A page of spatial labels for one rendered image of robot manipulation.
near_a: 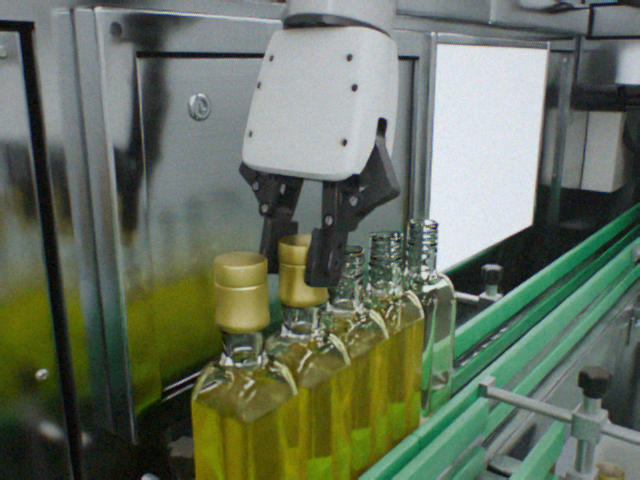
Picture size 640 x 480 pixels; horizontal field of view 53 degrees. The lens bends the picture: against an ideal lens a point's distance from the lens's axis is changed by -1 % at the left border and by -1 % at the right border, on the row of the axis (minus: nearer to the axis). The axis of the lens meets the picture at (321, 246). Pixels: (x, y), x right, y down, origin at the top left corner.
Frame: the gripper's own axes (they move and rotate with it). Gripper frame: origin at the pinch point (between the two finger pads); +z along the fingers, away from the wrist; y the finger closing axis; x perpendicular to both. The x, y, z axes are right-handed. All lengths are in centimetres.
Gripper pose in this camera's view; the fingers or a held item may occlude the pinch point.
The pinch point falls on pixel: (301, 252)
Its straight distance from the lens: 45.4
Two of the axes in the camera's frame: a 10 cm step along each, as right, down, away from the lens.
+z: -1.6, 9.8, 0.7
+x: 6.1, 0.5, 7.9
